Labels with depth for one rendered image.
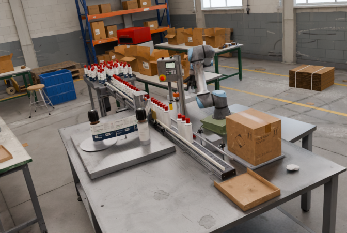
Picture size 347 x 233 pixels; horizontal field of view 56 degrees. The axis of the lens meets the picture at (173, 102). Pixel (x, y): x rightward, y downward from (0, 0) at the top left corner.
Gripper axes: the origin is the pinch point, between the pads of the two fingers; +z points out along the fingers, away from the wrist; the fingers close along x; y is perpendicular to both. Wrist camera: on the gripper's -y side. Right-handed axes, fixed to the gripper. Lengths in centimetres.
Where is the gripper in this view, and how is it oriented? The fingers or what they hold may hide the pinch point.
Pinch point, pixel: (189, 93)
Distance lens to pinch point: 338.7
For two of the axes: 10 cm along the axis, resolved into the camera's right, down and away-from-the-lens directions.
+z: -0.7, 9.8, 1.7
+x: 7.6, -0.6, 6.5
